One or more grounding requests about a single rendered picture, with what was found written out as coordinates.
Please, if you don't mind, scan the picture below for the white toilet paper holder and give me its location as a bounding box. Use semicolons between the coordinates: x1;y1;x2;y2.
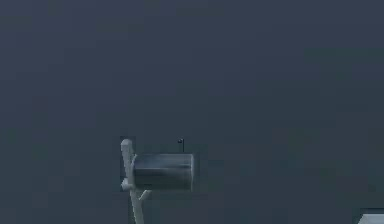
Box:
120;138;153;224

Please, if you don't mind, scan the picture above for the grey toilet paper roll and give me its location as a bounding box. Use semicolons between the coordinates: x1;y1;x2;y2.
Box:
132;152;195;192

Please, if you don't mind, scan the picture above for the white box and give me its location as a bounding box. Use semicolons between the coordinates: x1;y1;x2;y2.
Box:
356;213;384;224

